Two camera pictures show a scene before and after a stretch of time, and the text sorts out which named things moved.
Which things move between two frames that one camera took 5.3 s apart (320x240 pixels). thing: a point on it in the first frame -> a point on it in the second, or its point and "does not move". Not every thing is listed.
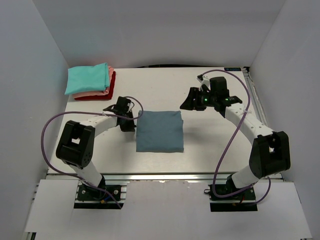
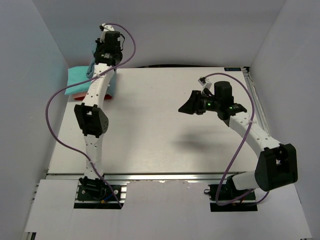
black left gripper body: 127,125 -> 99,47
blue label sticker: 232,69 does not move
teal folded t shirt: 87,78 does not move
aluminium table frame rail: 262,114 does not move
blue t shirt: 159,131 -> 90,69
